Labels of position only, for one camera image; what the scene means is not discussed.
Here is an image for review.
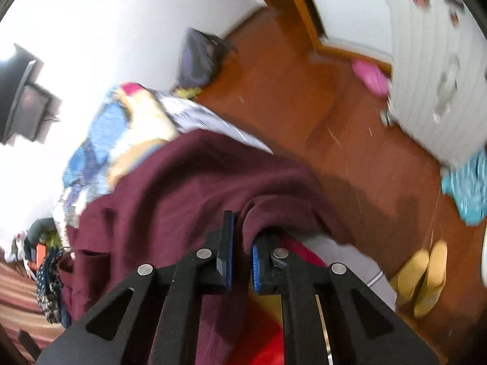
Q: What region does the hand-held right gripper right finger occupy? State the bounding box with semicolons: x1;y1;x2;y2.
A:
250;232;438;365

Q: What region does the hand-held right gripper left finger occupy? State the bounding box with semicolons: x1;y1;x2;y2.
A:
36;210;234;365

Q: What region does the maroon garment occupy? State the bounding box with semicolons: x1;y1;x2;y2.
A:
61;129;352;365

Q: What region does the red cloth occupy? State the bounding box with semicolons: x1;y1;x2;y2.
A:
224;234;331;365

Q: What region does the grey cloth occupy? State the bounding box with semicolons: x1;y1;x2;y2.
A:
304;234;398;312

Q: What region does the yellow slipper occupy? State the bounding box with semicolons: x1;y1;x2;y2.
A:
390;249;430;307
413;239;450;318

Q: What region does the patchwork printed blanket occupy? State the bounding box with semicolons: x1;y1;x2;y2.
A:
51;82;275;236

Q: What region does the dark patterned garment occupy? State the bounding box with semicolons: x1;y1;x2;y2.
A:
36;247;73;328

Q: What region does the purple backpack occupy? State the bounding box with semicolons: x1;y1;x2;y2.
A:
178;27;238;89

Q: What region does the striped pink curtain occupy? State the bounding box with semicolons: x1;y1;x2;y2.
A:
0;251;65;365

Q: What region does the teal cloth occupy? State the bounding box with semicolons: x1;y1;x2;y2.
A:
440;148;487;227

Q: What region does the pink slipper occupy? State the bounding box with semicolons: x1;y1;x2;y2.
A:
352;59;392;97

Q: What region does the white striped wardrobe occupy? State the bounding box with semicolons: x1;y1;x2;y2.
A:
380;0;487;170

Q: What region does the small black wall monitor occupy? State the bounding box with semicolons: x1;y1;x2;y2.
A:
13;84;63;143

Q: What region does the wooden door frame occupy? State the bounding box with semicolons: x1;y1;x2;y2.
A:
243;0;394;75

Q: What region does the wall-mounted black television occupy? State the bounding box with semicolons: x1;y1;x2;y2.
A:
0;43;42;145

